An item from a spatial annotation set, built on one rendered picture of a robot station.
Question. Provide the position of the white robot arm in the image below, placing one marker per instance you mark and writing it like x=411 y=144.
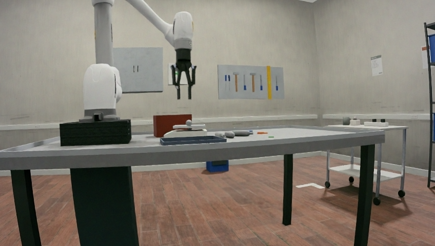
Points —
x=101 y=85

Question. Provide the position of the white digital scale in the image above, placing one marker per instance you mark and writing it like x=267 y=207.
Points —
x=187 y=133

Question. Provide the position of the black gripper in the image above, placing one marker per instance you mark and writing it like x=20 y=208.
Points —
x=182 y=62

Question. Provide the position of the red open box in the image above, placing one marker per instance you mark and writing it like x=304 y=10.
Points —
x=165 y=123

